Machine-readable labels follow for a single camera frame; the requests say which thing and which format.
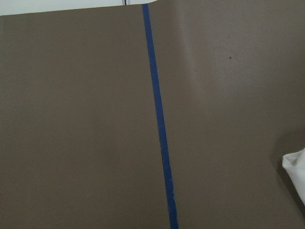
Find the white long-sleeve printed shirt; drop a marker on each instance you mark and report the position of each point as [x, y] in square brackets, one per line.
[294, 164]

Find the white side table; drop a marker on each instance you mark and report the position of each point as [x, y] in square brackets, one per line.
[15, 7]

